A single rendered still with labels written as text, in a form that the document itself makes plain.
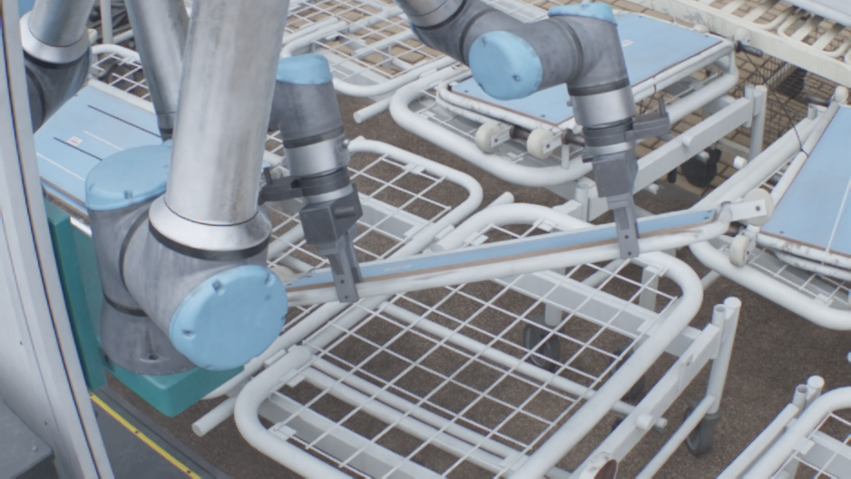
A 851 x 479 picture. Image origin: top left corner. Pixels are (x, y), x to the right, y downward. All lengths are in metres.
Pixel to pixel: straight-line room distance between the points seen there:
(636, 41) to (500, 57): 1.64
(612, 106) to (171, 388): 0.70
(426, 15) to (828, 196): 1.29
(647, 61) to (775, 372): 0.85
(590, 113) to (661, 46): 1.50
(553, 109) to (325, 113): 1.10
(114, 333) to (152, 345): 0.06
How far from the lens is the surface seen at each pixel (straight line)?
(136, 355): 1.68
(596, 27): 1.72
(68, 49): 2.03
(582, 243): 1.88
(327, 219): 1.83
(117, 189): 1.56
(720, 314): 2.45
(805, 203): 2.70
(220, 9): 1.33
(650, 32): 3.32
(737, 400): 2.99
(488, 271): 1.85
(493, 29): 1.68
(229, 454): 2.83
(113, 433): 2.44
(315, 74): 1.82
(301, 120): 1.83
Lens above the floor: 1.95
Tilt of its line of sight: 32 degrees down
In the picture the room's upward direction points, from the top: 1 degrees counter-clockwise
